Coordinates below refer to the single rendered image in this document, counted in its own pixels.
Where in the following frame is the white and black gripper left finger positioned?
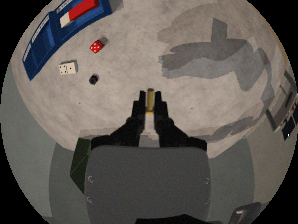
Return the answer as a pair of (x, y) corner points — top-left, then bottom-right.
(91, 91), (146, 150)

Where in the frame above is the red die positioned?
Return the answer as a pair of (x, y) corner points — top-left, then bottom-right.
(90, 40), (105, 53)

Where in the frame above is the blue three-compartment bin tray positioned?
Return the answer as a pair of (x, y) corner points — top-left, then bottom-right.
(22, 0), (113, 81)

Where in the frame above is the white domino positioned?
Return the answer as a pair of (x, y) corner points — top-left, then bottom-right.
(59, 61), (78, 75)

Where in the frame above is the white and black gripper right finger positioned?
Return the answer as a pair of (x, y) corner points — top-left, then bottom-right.
(154, 91), (207, 153)

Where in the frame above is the brass bolt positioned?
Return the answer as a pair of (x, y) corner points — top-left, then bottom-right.
(146, 88), (154, 115)

